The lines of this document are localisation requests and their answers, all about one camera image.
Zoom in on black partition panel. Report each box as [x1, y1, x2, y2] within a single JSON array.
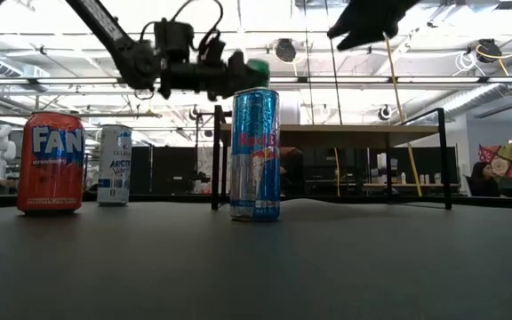
[[130, 145, 197, 196]]

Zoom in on black table frame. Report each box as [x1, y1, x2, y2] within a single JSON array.
[[0, 191, 512, 211]]

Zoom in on white Celsius Arctic can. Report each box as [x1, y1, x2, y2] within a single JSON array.
[[96, 124, 133, 207]]

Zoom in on blue silver Red Bull can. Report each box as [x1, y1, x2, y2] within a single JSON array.
[[229, 87, 282, 222]]

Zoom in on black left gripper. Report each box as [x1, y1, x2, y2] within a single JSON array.
[[156, 49, 260, 101]]

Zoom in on person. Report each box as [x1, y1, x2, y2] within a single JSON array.
[[465, 161, 502, 198], [279, 146, 306, 196]]

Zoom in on yellow cable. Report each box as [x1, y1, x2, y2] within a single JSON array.
[[382, 34, 424, 198], [332, 147, 342, 197]]

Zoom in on green Sprite can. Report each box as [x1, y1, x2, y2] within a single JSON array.
[[245, 58, 271, 89]]

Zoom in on colourful patterned cloth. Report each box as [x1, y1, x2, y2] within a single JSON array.
[[477, 140, 512, 191]]

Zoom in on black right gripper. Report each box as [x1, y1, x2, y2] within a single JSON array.
[[326, 0, 422, 52]]

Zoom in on wooden shelf black legs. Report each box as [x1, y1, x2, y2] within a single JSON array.
[[211, 105, 453, 212]]

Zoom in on red Fanta strawberry can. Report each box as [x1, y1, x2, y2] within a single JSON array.
[[16, 111, 86, 215]]

